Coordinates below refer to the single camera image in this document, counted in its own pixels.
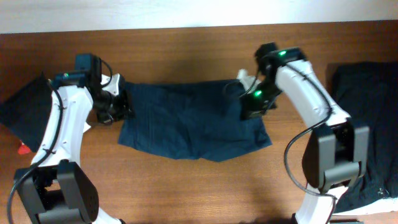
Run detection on dark garment pile right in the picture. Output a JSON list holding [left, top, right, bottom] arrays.
[[331, 62, 397, 213]]

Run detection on folded black garment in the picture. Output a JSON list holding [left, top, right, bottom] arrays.
[[1, 75, 52, 152]]

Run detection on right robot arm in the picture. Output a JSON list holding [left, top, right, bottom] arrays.
[[239, 42, 369, 224]]

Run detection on folded red garment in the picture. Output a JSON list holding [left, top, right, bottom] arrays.
[[17, 141, 32, 155]]

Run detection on navy blue shorts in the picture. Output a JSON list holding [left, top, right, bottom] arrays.
[[118, 80, 272, 162]]

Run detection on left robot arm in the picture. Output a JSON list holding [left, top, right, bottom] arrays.
[[7, 54, 134, 224]]

